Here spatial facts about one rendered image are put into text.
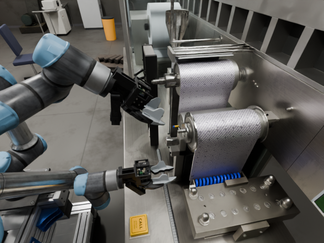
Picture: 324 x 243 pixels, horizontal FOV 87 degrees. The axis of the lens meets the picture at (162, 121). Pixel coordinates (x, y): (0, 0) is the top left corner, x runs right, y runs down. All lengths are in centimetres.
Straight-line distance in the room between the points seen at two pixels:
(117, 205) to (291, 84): 167
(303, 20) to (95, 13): 782
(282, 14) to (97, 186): 86
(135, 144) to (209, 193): 53
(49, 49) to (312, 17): 68
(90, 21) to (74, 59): 789
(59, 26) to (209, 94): 725
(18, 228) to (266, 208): 115
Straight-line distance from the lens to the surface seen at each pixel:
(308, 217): 225
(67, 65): 44
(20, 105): 47
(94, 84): 44
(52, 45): 44
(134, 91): 45
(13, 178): 69
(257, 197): 82
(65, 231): 171
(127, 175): 65
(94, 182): 68
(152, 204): 87
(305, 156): 72
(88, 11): 826
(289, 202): 82
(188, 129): 61
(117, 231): 181
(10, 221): 128
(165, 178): 67
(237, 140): 67
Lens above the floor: 169
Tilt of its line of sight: 40 degrees down
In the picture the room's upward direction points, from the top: straight up
